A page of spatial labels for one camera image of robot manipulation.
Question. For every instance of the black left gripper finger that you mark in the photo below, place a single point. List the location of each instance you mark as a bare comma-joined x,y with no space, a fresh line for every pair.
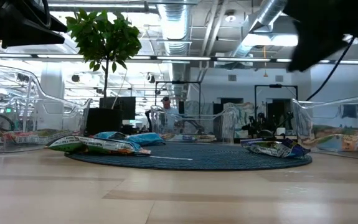
57,28
32,39

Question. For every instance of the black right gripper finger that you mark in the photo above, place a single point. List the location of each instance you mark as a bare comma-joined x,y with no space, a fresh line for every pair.
309,56

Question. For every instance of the green orange granola bar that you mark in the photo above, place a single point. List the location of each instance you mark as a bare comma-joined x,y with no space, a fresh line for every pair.
322,130

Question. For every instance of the blue granola bar red end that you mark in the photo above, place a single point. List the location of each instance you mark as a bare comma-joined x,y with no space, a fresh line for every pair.
269,148

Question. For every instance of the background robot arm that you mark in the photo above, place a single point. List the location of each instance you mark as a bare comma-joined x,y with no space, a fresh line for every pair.
259,123

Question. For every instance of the hanging orange pendant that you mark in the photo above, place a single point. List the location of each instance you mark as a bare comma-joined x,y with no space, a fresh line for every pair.
265,73

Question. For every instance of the green leafy plant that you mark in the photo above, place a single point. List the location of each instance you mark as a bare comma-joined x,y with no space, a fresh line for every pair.
104,40

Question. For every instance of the round black ceiling fixture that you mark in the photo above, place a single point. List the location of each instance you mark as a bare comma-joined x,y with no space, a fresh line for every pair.
75,78
150,77

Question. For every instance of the clear plastic bin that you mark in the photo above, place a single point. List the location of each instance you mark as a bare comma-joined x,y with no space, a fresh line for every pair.
26,93
197,124
337,115

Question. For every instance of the green exit sign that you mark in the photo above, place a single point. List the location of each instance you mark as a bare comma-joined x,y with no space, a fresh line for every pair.
8,110

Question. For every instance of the teal patterned cloth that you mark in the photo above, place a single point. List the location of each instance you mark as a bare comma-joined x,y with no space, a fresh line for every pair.
244,118

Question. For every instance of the black background monitor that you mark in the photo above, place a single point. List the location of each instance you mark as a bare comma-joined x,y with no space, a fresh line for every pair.
122,107

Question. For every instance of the black plant pot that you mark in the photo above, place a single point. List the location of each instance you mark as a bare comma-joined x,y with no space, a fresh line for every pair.
104,121

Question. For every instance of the long ceiling light strip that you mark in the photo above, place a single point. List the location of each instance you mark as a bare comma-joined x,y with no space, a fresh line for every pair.
181,58

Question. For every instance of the person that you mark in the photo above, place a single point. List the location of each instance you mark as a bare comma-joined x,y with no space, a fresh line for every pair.
167,107

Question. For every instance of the round dark woven placemat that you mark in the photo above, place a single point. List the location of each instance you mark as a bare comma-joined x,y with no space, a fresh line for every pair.
213,158

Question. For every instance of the black metal stand frame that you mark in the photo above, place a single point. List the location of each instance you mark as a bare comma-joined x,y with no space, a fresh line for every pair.
275,85
178,82

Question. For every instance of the slanted silver ventilation duct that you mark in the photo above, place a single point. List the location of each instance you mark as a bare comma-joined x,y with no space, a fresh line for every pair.
269,12

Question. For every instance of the large silver ventilation duct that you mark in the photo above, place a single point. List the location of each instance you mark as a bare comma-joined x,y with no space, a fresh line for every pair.
174,28

